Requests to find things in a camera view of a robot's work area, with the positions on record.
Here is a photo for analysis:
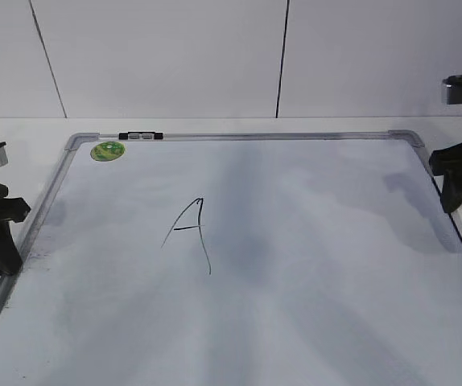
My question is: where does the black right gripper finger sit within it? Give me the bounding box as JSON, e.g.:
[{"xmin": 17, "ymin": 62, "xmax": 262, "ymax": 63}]
[{"xmin": 440, "ymin": 171, "xmax": 462, "ymax": 213}]

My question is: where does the round green magnet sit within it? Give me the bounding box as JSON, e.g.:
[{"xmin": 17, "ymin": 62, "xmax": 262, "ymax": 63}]
[{"xmin": 90, "ymin": 142, "xmax": 126, "ymax": 162}]

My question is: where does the black and grey board clip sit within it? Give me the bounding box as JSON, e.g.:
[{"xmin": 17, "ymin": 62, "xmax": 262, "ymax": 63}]
[{"xmin": 118, "ymin": 131, "xmax": 163, "ymax": 141}]

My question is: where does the white board with grey frame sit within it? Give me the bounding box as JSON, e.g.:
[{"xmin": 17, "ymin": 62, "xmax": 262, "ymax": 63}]
[{"xmin": 0, "ymin": 131, "xmax": 462, "ymax": 385}]

